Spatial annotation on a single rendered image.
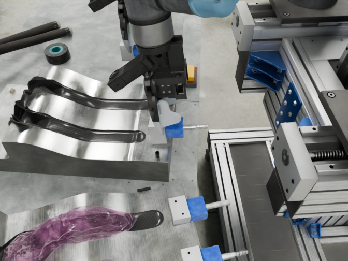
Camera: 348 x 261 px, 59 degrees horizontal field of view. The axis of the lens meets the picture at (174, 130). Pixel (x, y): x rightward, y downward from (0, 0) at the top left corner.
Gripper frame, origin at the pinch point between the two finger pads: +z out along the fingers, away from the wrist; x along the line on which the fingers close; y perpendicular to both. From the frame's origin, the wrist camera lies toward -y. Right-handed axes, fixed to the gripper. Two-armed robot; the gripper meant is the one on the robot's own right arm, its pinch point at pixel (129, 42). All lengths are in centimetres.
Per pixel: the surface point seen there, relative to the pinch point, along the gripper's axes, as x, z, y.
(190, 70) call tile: 2.5, 11.4, 18.1
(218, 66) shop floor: 109, 95, 38
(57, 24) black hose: 27.6, 12.8, -33.7
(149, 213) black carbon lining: -46.7, 9.8, 11.0
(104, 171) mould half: -36.0, 11.6, -1.4
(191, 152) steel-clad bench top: -26.6, 15.1, 19.5
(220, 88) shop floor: 85, 95, 39
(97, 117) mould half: -23.3, 6.7, -5.1
